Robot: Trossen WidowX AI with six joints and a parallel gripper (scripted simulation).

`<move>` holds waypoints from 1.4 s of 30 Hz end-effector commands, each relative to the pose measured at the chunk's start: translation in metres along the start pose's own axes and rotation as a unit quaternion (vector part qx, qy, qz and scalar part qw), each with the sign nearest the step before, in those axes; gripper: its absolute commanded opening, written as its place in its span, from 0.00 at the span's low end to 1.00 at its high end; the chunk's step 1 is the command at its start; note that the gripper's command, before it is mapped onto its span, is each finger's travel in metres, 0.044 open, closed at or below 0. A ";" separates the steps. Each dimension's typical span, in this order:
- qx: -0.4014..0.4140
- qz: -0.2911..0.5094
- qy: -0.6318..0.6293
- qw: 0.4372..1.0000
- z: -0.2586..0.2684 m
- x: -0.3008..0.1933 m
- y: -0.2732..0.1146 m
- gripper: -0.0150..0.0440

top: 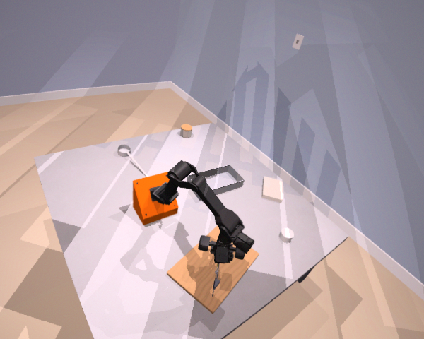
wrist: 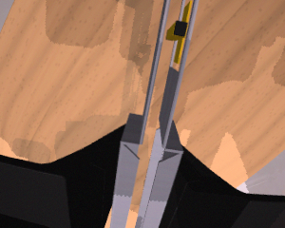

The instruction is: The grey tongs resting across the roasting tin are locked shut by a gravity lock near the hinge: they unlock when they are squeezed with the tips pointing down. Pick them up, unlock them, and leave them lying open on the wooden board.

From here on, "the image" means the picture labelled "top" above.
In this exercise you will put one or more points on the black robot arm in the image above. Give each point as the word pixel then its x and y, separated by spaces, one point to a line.
pixel 229 223

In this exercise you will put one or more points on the white short cylinder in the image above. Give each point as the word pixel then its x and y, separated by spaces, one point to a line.
pixel 286 235

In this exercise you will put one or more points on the grey cylindrical container with orange lid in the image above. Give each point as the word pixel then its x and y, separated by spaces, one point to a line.
pixel 186 131

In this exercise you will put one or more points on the grey rectangular roasting tin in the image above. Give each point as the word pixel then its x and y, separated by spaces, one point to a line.
pixel 220 179

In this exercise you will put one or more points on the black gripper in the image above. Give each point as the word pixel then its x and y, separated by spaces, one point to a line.
pixel 204 243

